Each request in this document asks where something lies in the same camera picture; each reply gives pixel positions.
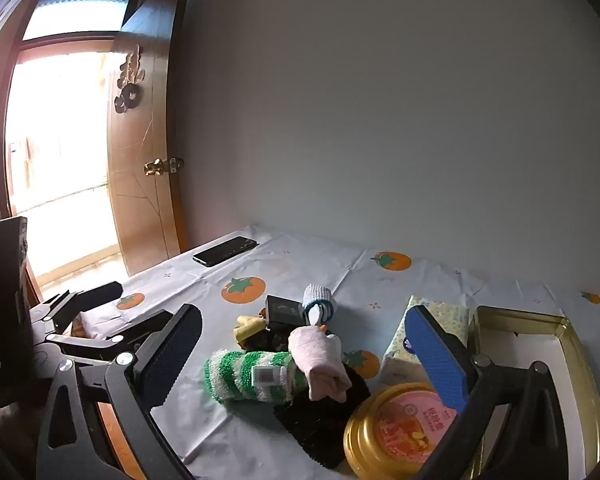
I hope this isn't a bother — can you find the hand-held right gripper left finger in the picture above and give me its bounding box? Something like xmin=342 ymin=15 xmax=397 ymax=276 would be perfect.
xmin=36 ymin=304 xmax=203 ymax=480

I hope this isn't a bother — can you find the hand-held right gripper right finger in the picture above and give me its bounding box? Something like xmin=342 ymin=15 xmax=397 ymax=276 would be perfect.
xmin=405 ymin=305 xmax=568 ymax=480

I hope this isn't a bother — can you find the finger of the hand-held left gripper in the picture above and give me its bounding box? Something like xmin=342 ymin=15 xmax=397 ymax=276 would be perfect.
xmin=47 ymin=310 xmax=176 ymax=363
xmin=42 ymin=282 xmax=123 ymax=333

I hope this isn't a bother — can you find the green white striped fuzzy sock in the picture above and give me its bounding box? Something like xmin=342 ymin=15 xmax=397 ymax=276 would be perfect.
xmin=203 ymin=349 xmax=308 ymax=405

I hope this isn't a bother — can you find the white knit glove blue trim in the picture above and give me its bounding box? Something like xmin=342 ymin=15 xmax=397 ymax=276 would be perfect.
xmin=301 ymin=284 xmax=337 ymax=327

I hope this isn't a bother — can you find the dark purple knit cloth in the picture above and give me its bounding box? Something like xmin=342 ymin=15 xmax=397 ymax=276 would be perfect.
xmin=273 ymin=362 xmax=373 ymax=470

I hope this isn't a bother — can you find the rectangular gold tin box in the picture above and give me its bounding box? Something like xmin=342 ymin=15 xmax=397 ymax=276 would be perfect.
xmin=467 ymin=305 xmax=600 ymax=480

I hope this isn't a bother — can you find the floral tissue pack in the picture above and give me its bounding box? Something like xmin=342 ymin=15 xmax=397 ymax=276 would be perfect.
xmin=378 ymin=295 xmax=468 ymax=391

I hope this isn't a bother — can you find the yellow sock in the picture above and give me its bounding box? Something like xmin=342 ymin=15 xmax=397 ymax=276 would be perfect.
xmin=233 ymin=314 xmax=268 ymax=348

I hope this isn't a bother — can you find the black smartphone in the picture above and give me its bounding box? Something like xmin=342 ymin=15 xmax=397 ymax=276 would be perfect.
xmin=192 ymin=236 xmax=259 ymax=267

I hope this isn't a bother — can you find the pink sock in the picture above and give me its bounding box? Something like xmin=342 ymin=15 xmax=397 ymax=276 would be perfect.
xmin=287 ymin=324 xmax=353 ymax=402

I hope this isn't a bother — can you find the small black box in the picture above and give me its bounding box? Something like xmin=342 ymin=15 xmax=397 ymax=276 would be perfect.
xmin=265 ymin=295 xmax=305 ymax=331

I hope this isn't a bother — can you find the brass door knob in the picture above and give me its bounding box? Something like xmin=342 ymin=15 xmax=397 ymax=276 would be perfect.
xmin=144 ymin=156 xmax=185 ymax=177

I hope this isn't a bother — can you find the white orange-fruit printed tablecloth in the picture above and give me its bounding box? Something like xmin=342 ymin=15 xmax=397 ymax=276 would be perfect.
xmin=72 ymin=225 xmax=600 ymax=480

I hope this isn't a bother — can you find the wooden door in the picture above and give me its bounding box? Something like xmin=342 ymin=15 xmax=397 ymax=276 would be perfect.
xmin=105 ymin=0 xmax=196 ymax=278

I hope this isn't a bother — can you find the gold door ornament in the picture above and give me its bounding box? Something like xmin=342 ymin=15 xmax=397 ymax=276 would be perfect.
xmin=112 ymin=45 xmax=143 ymax=116

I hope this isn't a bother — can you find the frosted transom window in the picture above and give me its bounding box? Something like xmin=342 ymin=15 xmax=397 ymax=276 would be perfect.
xmin=22 ymin=0 xmax=131 ymax=41

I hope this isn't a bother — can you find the wooden door frame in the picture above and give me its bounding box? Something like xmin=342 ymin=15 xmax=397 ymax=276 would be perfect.
xmin=0 ymin=0 xmax=146 ymax=311

